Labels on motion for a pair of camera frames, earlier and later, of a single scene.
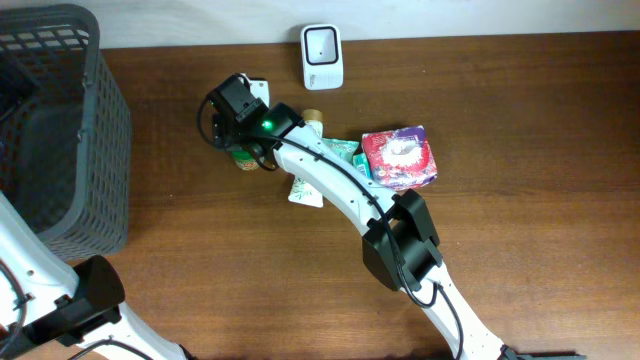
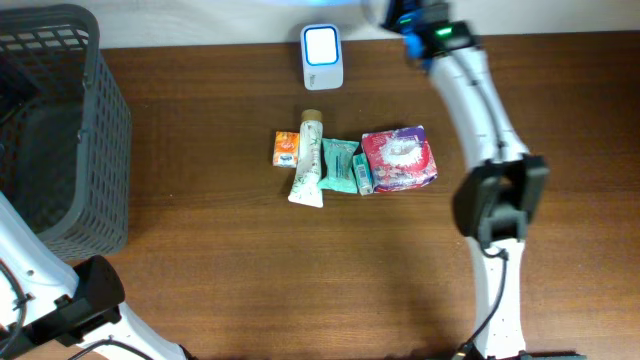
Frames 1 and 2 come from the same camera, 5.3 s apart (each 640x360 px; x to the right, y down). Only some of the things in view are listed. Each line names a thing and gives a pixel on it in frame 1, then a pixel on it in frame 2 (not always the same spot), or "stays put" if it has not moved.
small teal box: x=360 y=163 stays put
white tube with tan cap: x=301 y=193 stays put
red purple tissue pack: x=400 y=159 stays put
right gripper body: x=231 y=125 -> x=397 y=18
